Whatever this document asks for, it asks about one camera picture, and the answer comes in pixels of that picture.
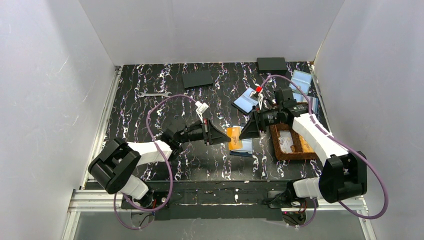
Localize orange credit card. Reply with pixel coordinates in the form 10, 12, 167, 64
226, 126, 243, 151

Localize dark blue card holder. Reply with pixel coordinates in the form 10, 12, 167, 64
229, 139, 253, 158

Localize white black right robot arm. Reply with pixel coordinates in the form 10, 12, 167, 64
239, 87, 367, 203

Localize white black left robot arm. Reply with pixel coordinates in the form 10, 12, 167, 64
88, 117, 231, 200

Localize open blue card holder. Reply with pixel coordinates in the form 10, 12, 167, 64
231, 87, 259, 115

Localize white cards in basket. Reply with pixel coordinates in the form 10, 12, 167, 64
278, 130, 295, 153

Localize blue striped card holder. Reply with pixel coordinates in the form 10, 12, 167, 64
293, 92, 319, 114

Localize light blue snap card holder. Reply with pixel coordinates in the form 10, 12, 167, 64
291, 70, 312, 95

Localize woven brown basket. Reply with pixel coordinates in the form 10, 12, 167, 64
269, 123, 318, 161

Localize black box at back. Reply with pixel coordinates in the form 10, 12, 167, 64
256, 57, 288, 75

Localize black flat box centre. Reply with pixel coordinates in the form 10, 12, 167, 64
182, 70, 214, 89

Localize silver open-end wrench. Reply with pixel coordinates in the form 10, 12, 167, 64
138, 91, 171, 98

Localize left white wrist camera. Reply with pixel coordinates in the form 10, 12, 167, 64
195, 101, 209, 121

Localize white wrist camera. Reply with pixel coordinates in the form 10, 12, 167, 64
195, 101, 209, 121
249, 86, 264, 110

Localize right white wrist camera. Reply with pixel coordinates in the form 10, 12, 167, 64
249, 86, 264, 110

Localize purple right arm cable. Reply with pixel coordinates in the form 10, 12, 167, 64
259, 74, 389, 228

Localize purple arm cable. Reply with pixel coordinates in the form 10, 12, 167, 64
259, 74, 389, 228
113, 94, 200, 231

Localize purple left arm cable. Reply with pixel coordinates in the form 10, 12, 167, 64
113, 94, 200, 231

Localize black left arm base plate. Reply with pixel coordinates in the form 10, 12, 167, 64
121, 191, 169, 209

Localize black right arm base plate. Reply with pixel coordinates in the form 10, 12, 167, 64
262, 190, 319, 211

